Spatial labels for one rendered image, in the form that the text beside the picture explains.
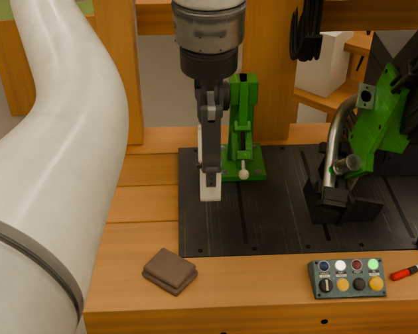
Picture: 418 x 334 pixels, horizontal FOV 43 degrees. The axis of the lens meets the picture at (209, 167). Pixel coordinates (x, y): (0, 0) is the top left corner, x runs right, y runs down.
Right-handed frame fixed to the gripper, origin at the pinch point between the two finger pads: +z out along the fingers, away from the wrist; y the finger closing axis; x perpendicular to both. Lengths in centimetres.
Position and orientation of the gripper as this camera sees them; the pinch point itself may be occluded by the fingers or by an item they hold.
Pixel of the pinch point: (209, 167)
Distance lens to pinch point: 79.9
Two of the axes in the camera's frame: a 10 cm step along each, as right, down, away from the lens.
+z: 0.0, 7.8, 6.2
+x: 10.0, -0.3, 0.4
